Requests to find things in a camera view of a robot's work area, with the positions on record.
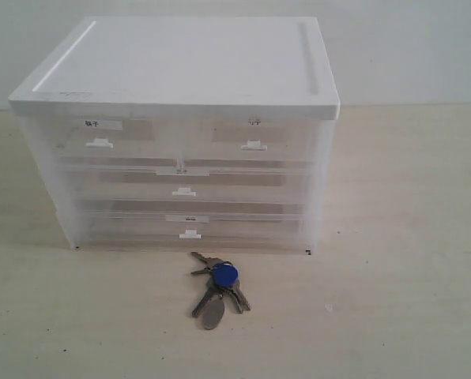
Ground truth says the key bunch with blue fob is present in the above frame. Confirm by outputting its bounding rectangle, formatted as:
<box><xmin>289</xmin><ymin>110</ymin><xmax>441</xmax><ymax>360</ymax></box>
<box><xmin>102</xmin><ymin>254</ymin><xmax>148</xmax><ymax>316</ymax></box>
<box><xmin>190</xmin><ymin>251</ymin><xmax>251</xmax><ymax>330</ymax></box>

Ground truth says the wide clear drawer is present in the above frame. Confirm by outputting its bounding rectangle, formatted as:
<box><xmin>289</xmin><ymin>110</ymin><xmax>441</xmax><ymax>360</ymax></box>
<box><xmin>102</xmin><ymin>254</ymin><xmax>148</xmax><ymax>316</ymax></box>
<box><xmin>61</xmin><ymin>159</ymin><xmax>317</xmax><ymax>204</ymax></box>
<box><xmin>72</xmin><ymin>210</ymin><xmax>312</xmax><ymax>246</ymax></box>

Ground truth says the middle wide clear drawer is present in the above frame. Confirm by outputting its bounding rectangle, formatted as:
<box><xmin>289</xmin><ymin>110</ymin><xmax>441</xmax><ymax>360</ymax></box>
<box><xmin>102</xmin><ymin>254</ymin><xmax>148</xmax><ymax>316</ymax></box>
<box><xmin>61</xmin><ymin>159</ymin><xmax>317</xmax><ymax>204</ymax></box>

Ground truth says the bottom wide clear drawer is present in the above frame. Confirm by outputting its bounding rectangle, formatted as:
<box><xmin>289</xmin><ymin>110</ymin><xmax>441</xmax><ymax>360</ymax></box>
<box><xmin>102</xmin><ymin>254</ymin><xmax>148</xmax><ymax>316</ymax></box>
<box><xmin>72</xmin><ymin>210</ymin><xmax>312</xmax><ymax>246</ymax></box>

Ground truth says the white translucent drawer cabinet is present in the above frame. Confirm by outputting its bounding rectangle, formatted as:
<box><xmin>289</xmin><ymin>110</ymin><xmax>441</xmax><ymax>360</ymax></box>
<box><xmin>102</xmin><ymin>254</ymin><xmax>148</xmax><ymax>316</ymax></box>
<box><xmin>9</xmin><ymin>17</ymin><xmax>341</xmax><ymax>253</ymax></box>

